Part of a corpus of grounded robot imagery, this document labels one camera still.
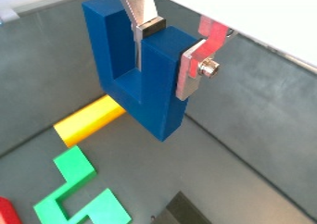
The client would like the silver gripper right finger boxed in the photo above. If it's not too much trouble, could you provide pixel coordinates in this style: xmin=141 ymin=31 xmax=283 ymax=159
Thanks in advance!
xmin=175 ymin=16 xmax=227 ymax=101

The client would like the yellow long bar block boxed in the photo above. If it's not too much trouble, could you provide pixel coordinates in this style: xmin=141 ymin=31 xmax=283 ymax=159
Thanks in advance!
xmin=53 ymin=95 xmax=125 ymax=148

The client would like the red slotted board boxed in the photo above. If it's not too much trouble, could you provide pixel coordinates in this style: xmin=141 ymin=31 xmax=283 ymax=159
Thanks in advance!
xmin=0 ymin=197 xmax=22 ymax=224

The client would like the blue U-shaped block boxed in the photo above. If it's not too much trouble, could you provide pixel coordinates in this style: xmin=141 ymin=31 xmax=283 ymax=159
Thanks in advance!
xmin=81 ymin=0 xmax=196 ymax=141

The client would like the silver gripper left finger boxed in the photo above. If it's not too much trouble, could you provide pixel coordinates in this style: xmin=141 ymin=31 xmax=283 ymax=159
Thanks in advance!
xmin=120 ymin=0 xmax=165 ymax=68

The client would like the green zigzag block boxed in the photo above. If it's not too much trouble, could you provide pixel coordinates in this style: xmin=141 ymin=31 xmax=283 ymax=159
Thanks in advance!
xmin=31 ymin=145 xmax=132 ymax=224

